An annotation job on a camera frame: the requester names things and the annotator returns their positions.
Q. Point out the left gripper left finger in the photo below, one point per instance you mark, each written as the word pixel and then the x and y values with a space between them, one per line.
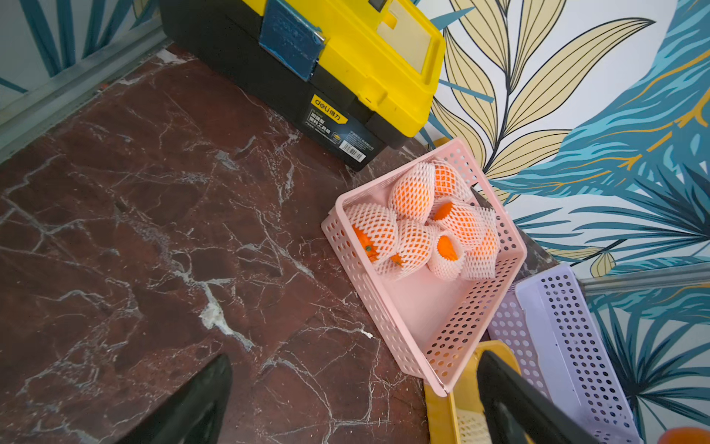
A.
pixel 194 413

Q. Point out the aluminium corner post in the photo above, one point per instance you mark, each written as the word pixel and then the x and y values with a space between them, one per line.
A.
pixel 34 113
pixel 650 279

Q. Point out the pink perforated basket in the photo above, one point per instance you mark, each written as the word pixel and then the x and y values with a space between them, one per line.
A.
pixel 431 326

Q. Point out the left aluminium corner post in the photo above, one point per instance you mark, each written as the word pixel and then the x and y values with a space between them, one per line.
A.
pixel 34 113

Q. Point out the yellow black toolbox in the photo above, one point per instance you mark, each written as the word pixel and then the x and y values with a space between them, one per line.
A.
pixel 356 77

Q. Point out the yellow plastic tub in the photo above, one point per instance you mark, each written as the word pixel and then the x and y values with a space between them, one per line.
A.
pixel 459 417

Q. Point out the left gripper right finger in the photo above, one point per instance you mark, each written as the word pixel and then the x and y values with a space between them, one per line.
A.
pixel 516 412

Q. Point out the right aluminium corner post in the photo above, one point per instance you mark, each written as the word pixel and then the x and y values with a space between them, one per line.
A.
pixel 650 279

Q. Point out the purple perforated basket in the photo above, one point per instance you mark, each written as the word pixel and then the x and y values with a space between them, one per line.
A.
pixel 546 323

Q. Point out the netted orange open end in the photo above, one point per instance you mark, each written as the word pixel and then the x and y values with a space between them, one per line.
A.
pixel 448 257

